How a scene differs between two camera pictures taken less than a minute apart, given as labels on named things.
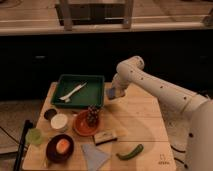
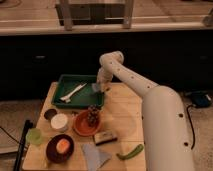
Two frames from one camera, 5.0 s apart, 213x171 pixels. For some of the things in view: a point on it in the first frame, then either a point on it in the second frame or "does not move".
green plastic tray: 78,91 does not move
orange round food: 62,146 does not move
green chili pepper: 131,154 does not move
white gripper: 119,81 -> 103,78
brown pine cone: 92,115 does not move
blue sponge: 110,93 -> 96,87
